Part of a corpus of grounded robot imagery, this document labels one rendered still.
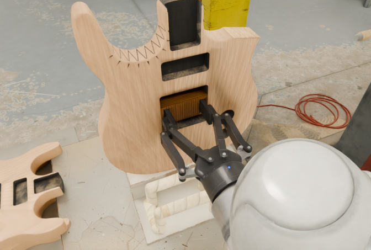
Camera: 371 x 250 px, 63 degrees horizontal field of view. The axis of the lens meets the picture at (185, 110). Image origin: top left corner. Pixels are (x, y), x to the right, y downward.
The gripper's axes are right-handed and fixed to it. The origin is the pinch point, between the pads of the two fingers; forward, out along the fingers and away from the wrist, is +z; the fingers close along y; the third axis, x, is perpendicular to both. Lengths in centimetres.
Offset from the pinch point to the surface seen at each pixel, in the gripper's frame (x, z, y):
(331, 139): -108, 45, 120
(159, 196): -43.0, 9.3, -5.3
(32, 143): -47, 51, -43
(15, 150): -46, 50, -49
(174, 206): -32.1, -1.5, -4.0
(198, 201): -32.7, -2.2, 2.6
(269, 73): -136, 152, 150
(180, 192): -43.0, 8.1, 1.3
